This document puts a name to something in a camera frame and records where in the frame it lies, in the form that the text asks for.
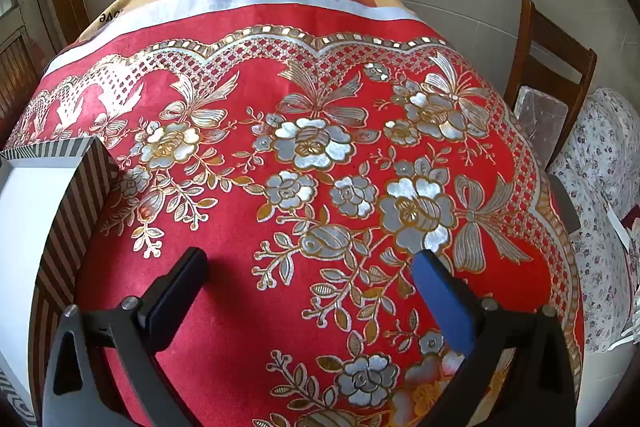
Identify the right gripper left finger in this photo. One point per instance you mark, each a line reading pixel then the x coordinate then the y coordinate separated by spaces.
pixel 80 389

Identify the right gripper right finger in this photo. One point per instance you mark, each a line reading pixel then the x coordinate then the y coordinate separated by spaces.
pixel 539 388

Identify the striped white tray box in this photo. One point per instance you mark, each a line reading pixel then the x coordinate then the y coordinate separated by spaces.
pixel 52 195

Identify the floral fabric bedding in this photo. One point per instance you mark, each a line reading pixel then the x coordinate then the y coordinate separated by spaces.
pixel 599 168

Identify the brown wooden chair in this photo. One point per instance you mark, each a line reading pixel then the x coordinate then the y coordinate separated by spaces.
pixel 528 71

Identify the red floral tablecloth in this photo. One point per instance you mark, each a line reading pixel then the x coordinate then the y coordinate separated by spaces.
pixel 311 153

